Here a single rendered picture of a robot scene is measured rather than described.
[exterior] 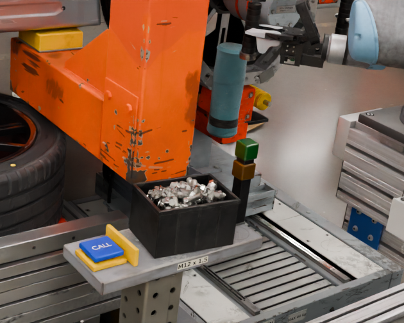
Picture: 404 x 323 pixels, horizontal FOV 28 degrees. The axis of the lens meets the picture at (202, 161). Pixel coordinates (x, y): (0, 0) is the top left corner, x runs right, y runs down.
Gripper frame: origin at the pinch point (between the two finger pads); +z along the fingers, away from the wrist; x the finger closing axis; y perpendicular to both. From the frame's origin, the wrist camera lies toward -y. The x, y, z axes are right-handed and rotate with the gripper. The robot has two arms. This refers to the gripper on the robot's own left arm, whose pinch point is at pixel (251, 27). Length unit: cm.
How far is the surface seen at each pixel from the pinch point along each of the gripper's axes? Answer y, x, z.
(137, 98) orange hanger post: 9.1, -39.4, 20.3
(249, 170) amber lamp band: 23.2, -36.2, -6.2
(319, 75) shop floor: 83, 237, -28
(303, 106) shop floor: 83, 181, -21
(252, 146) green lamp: 17.3, -36.3, -6.1
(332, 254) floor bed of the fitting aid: 75, 24, -34
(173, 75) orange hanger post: 4.3, -34.2, 13.7
